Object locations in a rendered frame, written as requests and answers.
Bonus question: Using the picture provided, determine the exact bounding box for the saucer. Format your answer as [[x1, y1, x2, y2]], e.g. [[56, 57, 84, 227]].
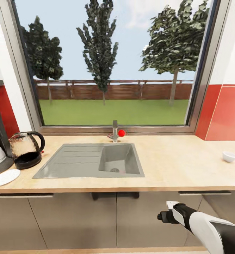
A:
[[0, 169, 20, 185]]

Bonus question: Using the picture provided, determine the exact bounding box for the coffee cup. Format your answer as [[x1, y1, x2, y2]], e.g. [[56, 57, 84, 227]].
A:
[[222, 151, 235, 162]]

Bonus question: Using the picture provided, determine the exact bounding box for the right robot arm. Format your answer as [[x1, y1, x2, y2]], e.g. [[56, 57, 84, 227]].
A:
[[157, 201, 235, 254]]

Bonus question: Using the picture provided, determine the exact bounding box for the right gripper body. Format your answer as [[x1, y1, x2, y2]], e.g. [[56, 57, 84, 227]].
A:
[[161, 209, 180, 224]]

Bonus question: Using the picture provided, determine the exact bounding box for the electric kettle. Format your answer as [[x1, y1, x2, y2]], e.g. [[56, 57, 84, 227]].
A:
[[9, 131, 45, 170]]

